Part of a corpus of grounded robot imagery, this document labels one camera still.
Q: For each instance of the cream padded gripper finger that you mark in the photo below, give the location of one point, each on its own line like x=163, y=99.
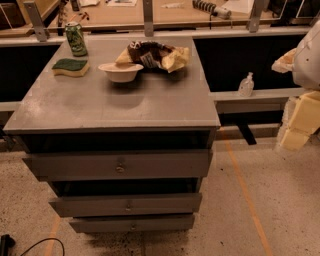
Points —
x=285, y=63
x=301, y=119

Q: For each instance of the grey top drawer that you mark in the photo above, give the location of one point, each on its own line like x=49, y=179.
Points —
x=108, y=165

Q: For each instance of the grey drawer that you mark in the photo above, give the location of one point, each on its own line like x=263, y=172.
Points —
x=133, y=223
x=125, y=205
x=108, y=165

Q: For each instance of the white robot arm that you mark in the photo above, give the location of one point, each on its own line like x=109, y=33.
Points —
x=306, y=66

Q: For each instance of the grey bottom drawer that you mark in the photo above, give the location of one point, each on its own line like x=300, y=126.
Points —
x=133, y=223

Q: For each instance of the grey middle drawer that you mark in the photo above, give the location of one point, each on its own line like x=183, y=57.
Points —
x=125, y=205

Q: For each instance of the grey drawer cabinet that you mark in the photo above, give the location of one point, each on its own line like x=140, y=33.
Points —
x=157, y=111

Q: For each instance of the clear sanitizer bottle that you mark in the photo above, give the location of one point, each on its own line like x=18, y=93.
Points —
x=246, y=86

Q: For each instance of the crumpled chip bag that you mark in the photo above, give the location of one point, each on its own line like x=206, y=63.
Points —
x=153, y=54

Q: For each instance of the white paper bowl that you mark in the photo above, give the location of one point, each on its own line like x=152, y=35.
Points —
x=120, y=73

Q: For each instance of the green yellow sponge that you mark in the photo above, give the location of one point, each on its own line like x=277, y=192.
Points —
x=70, y=67

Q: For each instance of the green soda can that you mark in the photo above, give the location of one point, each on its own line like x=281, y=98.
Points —
x=75, y=39

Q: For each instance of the wooden workbench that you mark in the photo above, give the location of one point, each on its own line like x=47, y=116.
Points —
x=46, y=19

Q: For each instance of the grey metal rail shelf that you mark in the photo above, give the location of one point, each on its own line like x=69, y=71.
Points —
x=259, y=101

